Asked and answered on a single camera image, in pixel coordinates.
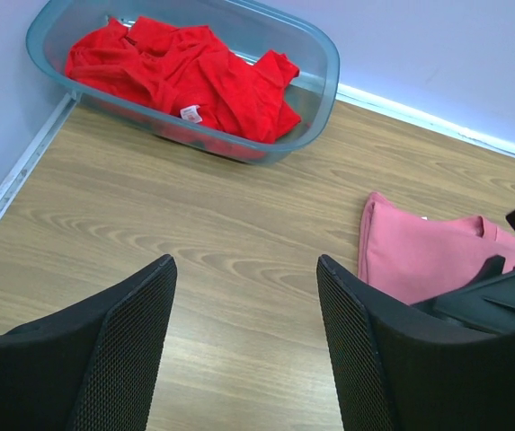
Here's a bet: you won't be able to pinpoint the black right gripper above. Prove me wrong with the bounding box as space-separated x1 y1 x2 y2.
413 256 515 334

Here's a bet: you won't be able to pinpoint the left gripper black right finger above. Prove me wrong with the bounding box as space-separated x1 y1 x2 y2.
316 255 515 430

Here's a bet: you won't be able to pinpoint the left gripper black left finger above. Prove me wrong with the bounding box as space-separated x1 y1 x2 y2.
0 255 177 430

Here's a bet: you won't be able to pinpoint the pink t-shirt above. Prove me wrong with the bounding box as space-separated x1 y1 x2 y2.
358 192 515 304

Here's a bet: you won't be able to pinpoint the bright red crumpled t-shirts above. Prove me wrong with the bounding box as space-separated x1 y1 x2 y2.
65 16 301 144

